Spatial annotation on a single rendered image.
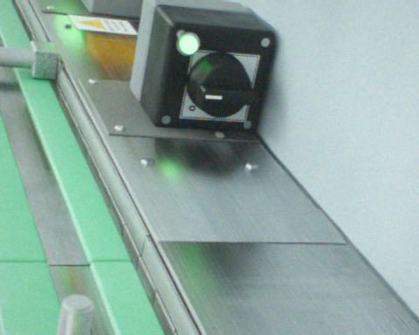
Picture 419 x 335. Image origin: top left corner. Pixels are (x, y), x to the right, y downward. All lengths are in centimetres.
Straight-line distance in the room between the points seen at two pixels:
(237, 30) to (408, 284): 24
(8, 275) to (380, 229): 21
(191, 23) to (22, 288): 25
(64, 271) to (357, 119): 20
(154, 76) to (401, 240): 24
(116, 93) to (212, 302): 29
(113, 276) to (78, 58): 32
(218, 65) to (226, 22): 4
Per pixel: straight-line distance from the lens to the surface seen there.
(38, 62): 80
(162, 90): 67
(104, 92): 74
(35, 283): 51
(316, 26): 64
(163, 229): 54
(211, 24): 67
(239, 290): 50
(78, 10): 95
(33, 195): 61
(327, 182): 61
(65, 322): 36
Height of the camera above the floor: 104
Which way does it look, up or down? 21 degrees down
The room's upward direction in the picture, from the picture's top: 88 degrees counter-clockwise
